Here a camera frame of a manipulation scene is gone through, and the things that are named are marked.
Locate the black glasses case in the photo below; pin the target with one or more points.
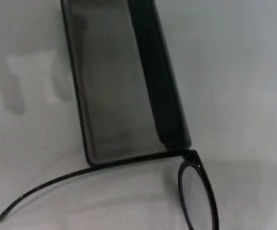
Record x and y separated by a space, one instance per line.
109 83

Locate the black glasses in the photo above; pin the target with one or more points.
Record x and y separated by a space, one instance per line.
191 155

